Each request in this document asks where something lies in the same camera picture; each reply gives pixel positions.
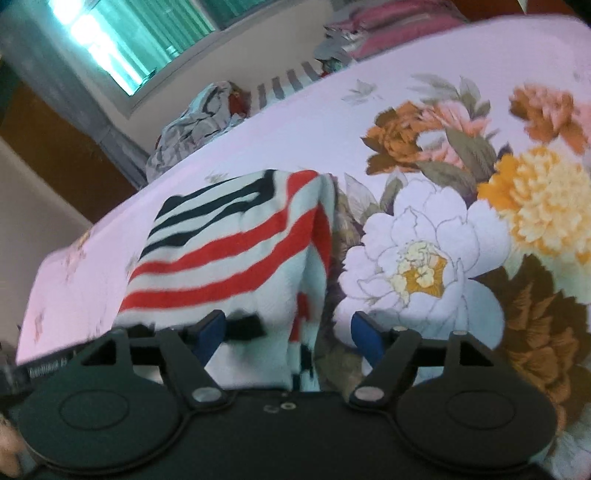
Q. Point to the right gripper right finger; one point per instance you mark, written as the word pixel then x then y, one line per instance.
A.
pixel 392 356

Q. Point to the person's left hand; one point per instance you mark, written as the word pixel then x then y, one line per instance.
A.
pixel 11 445

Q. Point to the stack of folded pink clothes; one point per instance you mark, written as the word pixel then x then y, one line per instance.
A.
pixel 364 29

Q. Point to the grey white striped pillow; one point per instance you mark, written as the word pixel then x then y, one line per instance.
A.
pixel 282 86

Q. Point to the pink floral bedsheet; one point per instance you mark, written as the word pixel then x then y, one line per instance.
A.
pixel 461 165

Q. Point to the crumpled grey clothes pile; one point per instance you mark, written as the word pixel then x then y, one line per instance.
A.
pixel 216 109

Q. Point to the window with green blinds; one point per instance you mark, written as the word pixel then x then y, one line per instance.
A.
pixel 129 51

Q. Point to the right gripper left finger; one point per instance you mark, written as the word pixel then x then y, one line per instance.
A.
pixel 185 352

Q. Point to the left grey curtain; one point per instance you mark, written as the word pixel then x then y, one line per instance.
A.
pixel 29 52

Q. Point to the brown wooden door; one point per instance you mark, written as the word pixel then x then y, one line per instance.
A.
pixel 66 159

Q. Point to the striped knit sweater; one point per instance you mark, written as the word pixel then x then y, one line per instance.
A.
pixel 257 248

